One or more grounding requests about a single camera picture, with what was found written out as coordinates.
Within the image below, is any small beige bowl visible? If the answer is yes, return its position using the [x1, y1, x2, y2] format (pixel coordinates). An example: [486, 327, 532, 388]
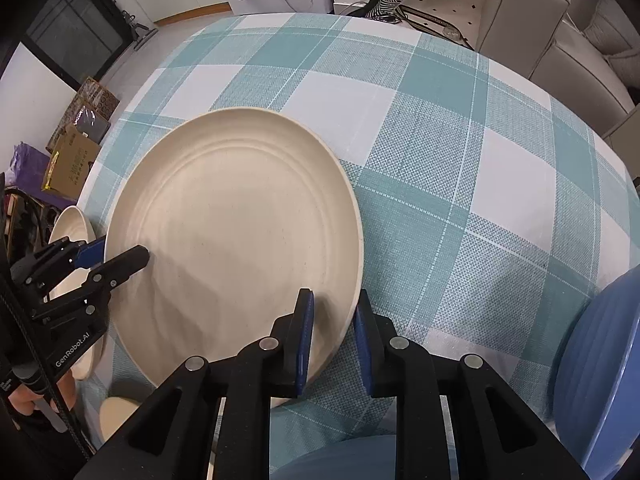
[99, 396, 144, 445]

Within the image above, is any grey mop head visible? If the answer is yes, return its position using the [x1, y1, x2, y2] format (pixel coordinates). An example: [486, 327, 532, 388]
[126, 14, 159, 50]

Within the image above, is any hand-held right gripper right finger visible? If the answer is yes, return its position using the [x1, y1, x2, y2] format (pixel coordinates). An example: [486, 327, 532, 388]
[354, 290, 591, 480]

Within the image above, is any printed cardboard box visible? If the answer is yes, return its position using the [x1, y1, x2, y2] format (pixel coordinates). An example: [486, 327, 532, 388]
[41, 125, 102, 195]

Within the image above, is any blue bowl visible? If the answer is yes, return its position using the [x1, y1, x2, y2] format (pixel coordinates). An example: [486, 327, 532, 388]
[270, 434, 401, 480]

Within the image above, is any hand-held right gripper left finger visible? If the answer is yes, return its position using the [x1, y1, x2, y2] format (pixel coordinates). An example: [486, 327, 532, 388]
[74, 288, 315, 480]

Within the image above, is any grey sofa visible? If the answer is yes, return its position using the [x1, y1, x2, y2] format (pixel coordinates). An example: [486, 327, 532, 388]
[475, 0, 640, 151]

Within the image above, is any blue plate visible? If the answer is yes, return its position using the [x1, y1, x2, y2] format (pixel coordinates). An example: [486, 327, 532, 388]
[552, 264, 640, 480]

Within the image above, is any patterned brown box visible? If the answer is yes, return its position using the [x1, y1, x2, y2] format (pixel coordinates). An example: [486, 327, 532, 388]
[64, 76, 121, 133]

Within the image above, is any clear black-trimmed bag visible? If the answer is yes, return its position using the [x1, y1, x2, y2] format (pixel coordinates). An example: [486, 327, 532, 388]
[399, 5, 476, 50]

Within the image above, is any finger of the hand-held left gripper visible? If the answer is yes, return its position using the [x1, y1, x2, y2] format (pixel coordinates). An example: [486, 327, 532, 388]
[10, 236, 107, 286]
[30, 246, 150, 323]

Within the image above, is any purple bag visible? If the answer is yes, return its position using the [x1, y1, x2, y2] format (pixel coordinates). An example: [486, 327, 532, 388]
[9, 142, 51, 193]

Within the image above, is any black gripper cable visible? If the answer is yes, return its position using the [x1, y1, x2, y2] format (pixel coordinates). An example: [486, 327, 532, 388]
[0, 280, 93, 461]

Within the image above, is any dark glass door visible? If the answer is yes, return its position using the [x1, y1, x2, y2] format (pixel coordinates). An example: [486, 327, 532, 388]
[22, 0, 132, 83]

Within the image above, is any grey flat packet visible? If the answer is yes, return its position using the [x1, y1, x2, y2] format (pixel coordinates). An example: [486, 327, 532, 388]
[75, 109, 110, 140]

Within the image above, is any person's left hand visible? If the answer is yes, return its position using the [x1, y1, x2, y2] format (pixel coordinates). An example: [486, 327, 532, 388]
[7, 384, 49, 418]

